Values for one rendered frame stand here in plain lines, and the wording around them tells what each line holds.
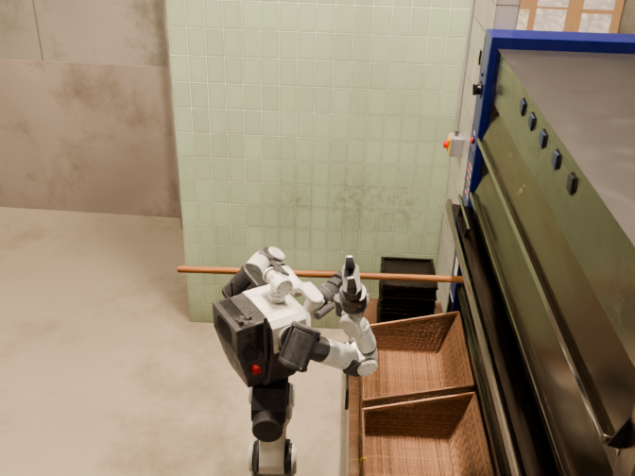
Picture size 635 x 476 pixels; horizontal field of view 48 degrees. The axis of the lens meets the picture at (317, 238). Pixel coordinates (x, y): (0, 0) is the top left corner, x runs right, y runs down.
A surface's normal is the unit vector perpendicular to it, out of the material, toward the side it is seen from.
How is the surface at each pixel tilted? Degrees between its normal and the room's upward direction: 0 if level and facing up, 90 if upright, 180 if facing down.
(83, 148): 90
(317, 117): 90
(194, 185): 90
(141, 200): 90
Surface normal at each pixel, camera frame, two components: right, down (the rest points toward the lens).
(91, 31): -0.08, 0.48
